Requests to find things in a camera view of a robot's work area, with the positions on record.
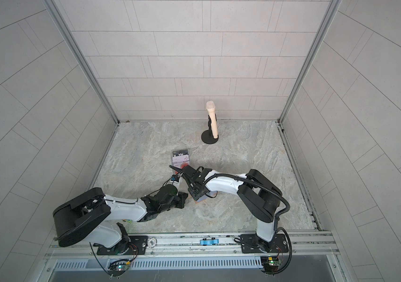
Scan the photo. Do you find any aluminium corner frame post left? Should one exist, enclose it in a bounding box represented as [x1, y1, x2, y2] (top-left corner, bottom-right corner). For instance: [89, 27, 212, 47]
[43, 0, 120, 125]

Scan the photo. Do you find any clear plastic package box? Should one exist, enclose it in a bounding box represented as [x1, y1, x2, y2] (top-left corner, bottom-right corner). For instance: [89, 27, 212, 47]
[171, 149, 191, 169]

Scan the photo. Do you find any aluminium corner frame post right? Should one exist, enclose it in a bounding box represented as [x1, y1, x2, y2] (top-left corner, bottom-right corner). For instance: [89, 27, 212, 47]
[278, 0, 344, 123]

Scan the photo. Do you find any black corrugated cable conduit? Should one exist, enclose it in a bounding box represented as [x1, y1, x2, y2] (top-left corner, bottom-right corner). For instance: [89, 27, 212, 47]
[169, 164, 291, 221]

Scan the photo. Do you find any left circuit board with wires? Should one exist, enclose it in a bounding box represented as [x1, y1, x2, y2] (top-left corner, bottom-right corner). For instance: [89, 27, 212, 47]
[108, 259, 131, 277]

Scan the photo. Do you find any black round microphone stand base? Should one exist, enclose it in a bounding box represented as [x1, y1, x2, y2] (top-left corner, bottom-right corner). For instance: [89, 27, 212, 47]
[201, 117, 219, 145]

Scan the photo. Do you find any white ventilation grille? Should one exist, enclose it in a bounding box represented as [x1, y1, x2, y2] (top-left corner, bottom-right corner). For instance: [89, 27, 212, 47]
[54, 256, 263, 271]

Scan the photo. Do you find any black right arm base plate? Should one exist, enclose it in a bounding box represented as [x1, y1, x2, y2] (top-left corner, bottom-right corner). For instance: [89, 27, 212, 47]
[234, 234, 290, 254]

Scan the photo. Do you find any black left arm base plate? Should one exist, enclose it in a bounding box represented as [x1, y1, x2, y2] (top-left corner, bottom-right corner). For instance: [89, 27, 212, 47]
[93, 236, 149, 256]

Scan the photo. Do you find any right circuit board with wires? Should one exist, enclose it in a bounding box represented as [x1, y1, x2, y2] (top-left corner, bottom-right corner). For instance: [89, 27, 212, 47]
[260, 256, 281, 274]

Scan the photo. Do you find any aluminium front rail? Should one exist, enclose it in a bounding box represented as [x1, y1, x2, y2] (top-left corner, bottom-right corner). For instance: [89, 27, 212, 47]
[44, 230, 339, 260]

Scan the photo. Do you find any blue clip on rail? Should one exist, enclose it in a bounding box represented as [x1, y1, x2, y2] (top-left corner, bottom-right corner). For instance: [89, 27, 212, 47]
[200, 237, 219, 246]

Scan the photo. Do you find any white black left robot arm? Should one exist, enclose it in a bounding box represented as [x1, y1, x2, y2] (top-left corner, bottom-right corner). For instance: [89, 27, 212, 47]
[52, 184, 188, 248]

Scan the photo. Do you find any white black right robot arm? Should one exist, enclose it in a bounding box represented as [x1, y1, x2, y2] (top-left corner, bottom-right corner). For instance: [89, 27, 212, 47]
[179, 166, 290, 242]

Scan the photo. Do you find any circuit board with wires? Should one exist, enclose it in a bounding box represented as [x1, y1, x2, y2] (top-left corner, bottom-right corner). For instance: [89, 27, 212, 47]
[108, 259, 131, 277]
[260, 256, 281, 274]

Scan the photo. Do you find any aluminium corner frame post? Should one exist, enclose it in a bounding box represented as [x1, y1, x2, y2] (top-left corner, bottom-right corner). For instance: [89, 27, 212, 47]
[278, 0, 344, 123]
[43, 0, 120, 125]

